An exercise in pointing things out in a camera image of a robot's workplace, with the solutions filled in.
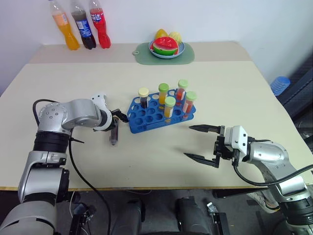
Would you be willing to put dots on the dark liquid test tube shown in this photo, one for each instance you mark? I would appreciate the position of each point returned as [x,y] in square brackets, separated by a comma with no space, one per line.
[114,138]

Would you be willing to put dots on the blue test tube rack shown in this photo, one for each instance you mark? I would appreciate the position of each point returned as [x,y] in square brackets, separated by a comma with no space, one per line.
[144,121]

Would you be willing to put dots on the black stand with clamp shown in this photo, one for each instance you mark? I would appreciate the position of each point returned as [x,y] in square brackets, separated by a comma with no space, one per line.
[82,215]

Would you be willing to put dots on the black metal bracket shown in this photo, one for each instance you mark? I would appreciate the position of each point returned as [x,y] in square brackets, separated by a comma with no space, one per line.
[218,221]

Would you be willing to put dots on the green cap orange liquid tube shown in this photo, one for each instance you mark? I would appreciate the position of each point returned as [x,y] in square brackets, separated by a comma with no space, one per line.
[169,107]
[163,93]

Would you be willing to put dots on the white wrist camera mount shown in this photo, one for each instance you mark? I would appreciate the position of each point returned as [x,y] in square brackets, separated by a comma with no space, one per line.
[238,137]
[99,98]

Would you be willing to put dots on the blue ribbed stack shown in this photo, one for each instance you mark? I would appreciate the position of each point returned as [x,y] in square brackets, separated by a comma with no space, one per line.
[280,85]

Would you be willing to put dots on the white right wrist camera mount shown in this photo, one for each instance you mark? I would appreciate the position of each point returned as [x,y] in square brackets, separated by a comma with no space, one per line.
[238,137]

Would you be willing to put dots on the light blue plate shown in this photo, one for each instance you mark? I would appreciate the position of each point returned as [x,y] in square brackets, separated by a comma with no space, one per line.
[182,50]

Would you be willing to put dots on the bumpy yellow toy fruit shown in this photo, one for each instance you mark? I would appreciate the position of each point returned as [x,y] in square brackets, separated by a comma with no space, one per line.
[176,36]

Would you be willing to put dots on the toy watermelon slice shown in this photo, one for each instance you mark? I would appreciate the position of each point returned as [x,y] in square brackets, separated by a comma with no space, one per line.
[165,46]

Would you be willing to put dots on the red soda bottle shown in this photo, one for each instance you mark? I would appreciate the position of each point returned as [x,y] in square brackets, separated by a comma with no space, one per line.
[100,27]

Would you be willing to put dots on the black chair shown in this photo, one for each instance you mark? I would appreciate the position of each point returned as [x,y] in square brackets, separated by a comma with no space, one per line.
[300,98]

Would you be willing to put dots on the white grey sneaker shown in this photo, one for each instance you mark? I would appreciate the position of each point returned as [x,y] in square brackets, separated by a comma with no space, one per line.
[265,199]

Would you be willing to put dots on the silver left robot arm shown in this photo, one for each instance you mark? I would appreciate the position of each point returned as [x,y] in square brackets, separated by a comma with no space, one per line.
[78,112]

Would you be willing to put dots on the black table crossbar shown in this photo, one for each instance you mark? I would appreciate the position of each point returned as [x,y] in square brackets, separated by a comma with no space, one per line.
[232,193]

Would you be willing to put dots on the cola bottle blue label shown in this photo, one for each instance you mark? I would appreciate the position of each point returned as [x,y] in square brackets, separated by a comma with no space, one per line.
[84,27]

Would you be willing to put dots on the dark rounded shape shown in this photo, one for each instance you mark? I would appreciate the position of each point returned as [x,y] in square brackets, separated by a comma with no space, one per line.
[127,215]
[193,215]

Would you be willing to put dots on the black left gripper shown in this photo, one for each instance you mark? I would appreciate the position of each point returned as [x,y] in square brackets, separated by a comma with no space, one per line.
[114,115]

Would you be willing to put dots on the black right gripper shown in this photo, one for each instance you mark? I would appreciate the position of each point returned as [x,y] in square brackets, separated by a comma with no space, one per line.
[223,149]

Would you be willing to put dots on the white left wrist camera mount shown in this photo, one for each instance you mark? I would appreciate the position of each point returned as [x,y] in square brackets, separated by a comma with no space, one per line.
[99,98]

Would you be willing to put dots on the yellow cap dark liquid tube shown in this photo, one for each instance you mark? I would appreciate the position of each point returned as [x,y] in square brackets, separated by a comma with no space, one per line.
[143,98]

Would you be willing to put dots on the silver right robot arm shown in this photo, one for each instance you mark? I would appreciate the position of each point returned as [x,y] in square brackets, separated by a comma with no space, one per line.
[269,153]

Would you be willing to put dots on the green cutting mat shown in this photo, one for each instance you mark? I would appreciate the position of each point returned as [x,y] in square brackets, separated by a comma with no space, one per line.
[188,57]

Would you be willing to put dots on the green cap red liquid tube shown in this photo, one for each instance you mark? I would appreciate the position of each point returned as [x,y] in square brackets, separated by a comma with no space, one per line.
[189,102]
[182,89]

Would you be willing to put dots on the smooth yellow toy fruit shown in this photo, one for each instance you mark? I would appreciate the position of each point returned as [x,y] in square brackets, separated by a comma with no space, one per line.
[161,33]

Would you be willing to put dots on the orange soda bottle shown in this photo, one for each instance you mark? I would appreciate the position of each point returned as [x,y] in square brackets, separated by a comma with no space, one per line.
[68,31]

